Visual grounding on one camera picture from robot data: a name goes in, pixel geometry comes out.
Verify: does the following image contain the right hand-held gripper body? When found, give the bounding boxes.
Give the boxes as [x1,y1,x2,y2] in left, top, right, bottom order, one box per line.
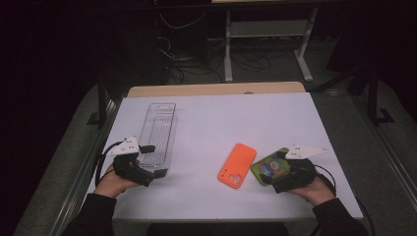
[271,144,328,195]

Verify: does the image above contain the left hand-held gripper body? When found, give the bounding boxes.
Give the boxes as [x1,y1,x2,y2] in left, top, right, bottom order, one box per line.
[107,136,155,188]

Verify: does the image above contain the clear plastic storage box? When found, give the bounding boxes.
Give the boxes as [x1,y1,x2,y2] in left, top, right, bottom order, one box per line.
[137,102,179,175]

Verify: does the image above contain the orange phone case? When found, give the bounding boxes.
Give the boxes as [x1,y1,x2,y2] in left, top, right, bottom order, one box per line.
[216,143,258,190]

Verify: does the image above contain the person's right hand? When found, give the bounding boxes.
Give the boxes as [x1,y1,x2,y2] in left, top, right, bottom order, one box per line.
[288,175,337,207]

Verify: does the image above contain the person's left hand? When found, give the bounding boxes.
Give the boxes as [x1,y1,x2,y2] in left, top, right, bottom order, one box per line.
[93,158,142,200]

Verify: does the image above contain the black metal stand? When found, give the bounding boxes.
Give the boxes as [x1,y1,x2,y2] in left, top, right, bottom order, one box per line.
[347,63,395,126]
[86,73,116,130]

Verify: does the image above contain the light wooden table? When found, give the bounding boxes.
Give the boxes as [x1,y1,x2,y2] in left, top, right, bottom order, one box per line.
[127,81,307,98]

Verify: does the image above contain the left hand-held gripper black cable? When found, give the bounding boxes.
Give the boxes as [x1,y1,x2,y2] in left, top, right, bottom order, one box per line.
[94,141,123,189]

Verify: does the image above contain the hand-held gripper black cable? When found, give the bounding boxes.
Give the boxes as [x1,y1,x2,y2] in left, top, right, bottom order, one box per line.
[94,141,123,189]
[314,163,376,236]

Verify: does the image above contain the right hand-held gripper black cable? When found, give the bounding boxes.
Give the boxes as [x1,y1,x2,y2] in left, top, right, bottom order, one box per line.
[314,163,376,236]

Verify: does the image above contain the silver metal frame rail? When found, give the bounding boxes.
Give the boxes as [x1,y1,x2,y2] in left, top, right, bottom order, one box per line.
[350,96,417,206]
[48,97,120,236]

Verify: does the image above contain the tangle of floor cables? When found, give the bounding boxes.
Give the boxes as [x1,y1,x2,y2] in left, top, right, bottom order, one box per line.
[156,13,296,85]

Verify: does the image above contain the white metal desk frame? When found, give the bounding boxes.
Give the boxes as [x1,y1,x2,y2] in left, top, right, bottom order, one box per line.
[210,0,320,84]

